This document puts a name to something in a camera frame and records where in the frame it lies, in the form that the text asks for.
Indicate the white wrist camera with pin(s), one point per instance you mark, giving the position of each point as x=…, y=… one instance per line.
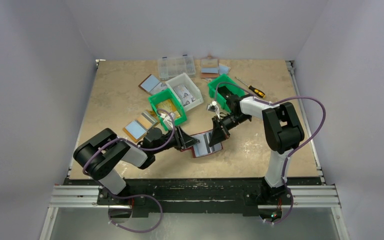
x=167, y=121
x=213, y=107

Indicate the yellow black screwdriver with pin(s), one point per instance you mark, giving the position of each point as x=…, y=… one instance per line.
x=255, y=90

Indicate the green bin with gold cards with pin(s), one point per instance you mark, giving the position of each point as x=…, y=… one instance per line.
x=164, y=95

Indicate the clear compartment organizer box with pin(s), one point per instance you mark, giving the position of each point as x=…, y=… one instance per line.
x=170, y=67

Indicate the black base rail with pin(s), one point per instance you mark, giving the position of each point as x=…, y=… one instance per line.
x=197, y=196

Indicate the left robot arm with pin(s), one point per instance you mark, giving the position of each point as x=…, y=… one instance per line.
x=100, y=154

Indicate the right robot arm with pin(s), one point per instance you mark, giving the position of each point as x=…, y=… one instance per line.
x=282, y=128

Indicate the silver VIP card stack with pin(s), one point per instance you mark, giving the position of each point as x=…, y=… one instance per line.
x=184, y=94

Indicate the aluminium frame rail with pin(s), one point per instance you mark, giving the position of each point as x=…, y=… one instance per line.
x=78, y=196

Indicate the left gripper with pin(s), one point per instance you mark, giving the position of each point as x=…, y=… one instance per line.
x=186, y=140

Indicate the tan open card holder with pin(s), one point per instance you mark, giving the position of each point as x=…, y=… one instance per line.
x=139, y=127

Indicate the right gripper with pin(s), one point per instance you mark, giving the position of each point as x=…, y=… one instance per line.
x=221, y=125

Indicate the brown open card holder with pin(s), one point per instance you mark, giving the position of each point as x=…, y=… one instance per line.
x=152, y=85

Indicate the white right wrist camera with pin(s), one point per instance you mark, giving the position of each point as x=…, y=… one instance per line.
x=213, y=107

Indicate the red card holder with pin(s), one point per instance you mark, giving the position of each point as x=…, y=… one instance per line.
x=196, y=136

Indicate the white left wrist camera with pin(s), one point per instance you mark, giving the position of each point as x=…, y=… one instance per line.
x=167, y=121

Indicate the green bin with black cards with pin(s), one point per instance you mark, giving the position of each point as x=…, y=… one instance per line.
x=221, y=88

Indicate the white plastic bin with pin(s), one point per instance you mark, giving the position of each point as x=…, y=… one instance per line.
x=186, y=80

